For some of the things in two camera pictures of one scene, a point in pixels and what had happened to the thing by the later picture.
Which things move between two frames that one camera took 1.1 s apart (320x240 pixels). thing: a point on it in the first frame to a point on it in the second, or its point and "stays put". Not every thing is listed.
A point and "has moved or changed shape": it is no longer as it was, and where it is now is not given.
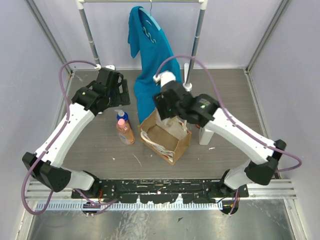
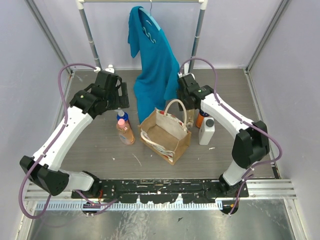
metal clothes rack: x=203 y=5 stays put
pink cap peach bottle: x=125 y=132 stays put
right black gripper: x=164 y=113 to x=180 y=96
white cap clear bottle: x=170 y=122 has moved or changed shape
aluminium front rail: x=279 y=189 stays put
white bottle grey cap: x=204 y=135 stays put
